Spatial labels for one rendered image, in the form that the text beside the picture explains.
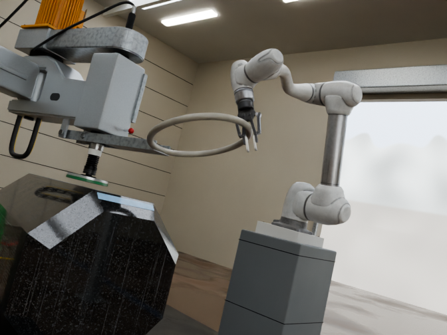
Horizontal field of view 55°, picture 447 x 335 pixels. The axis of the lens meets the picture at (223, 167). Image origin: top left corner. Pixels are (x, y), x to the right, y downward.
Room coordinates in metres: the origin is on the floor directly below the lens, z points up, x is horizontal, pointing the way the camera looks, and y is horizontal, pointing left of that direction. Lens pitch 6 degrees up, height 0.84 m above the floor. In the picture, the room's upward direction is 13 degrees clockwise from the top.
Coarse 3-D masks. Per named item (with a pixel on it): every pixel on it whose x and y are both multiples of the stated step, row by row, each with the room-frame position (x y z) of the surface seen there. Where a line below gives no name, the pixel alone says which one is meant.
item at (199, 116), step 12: (168, 120) 1.78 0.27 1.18; (180, 120) 1.76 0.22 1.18; (192, 120) 1.76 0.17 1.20; (228, 120) 1.79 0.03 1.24; (240, 120) 1.83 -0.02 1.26; (156, 132) 1.85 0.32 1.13; (252, 132) 1.97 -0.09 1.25; (156, 144) 2.04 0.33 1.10; (240, 144) 2.10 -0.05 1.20; (180, 156) 2.18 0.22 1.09; (192, 156) 2.20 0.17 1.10
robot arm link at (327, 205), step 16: (336, 96) 2.16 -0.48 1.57; (352, 96) 2.12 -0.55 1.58; (336, 112) 2.18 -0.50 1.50; (336, 128) 2.20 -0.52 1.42; (336, 144) 2.21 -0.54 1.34; (336, 160) 2.22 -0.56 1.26; (336, 176) 2.24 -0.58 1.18; (320, 192) 2.25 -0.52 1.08; (336, 192) 2.23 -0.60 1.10; (304, 208) 2.34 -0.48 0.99; (320, 208) 2.26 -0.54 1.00; (336, 208) 2.20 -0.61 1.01; (336, 224) 2.25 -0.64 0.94
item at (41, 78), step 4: (40, 72) 2.61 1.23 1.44; (40, 76) 2.61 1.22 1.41; (44, 76) 2.62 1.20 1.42; (40, 80) 2.61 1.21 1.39; (44, 80) 2.62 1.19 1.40; (36, 84) 2.60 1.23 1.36; (40, 84) 2.61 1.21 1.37; (36, 88) 2.60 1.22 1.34; (40, 88) 2.61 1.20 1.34; (36, 92) 2.61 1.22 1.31; (40, 92) 2.62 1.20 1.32; (32, 96) 2.60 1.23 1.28; (36, 96) 2.61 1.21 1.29; (40, 96) 2.62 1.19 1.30; (28, 100) 2.61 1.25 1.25; (32, 100) 2.61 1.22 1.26; (36, 100) 2.61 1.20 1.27
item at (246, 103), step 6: (240, 102) 1.93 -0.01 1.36; (246, 102) 1.92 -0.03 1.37; (252, 102) 1.94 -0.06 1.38; (240, 108) 1.93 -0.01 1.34; (246, 108) 1.93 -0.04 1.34; (252, 108) 1.94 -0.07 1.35; (240, 114) 1.95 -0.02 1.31; (246, 114) 1.94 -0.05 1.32; (252, 114) 1.93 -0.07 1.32; (246, 120) 1.94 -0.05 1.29
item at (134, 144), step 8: (72, 136) 2.36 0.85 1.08; (80, 136) 2.31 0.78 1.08; (88, 136) 2.29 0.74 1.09; (96, 136) 2.26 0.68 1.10; (104, 136) 2.23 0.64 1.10; (112, 136) 2.20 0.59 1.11; (120, 136) 2.17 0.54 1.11; (88, 144) 2.45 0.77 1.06; (112, 144) 2.19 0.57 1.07; (120, 144) 2.16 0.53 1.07; (128, 144) 2.14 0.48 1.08; (136, 144) 2.11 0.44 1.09; (144, 144) 2.08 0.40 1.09; (144, 152) 2.22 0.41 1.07; (152, 152) 2.16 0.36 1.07; (160, 152) 2.09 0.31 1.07
